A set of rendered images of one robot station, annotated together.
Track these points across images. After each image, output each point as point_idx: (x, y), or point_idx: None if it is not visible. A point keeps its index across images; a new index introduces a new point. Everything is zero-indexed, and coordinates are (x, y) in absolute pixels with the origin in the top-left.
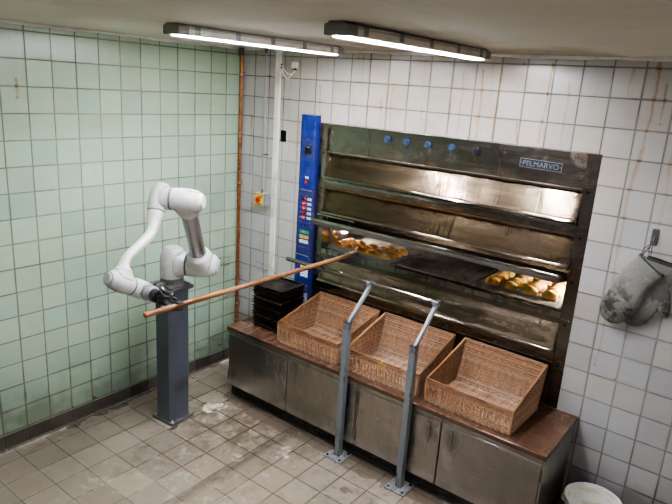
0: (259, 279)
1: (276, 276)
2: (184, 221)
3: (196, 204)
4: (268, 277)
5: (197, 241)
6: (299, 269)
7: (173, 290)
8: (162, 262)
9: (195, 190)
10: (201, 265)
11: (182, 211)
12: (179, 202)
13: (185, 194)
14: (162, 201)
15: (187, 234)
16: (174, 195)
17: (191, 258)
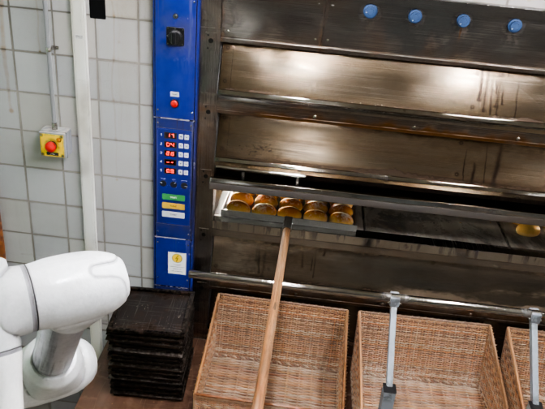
0: (260, 393)
1: (269, 362)
2: (61, 333)
3: (120, 297)
4: (265, 376)
5: (75, 350)
6: (276, 315)
7: None
8: None
9: (99, 256)
10: (70, 384)
11: (77, 325)
12: (73, 310)
13: (85, 281)
14: (18, 324)
15: (55, 350)
16: (53, 295)
17: (45, 380)
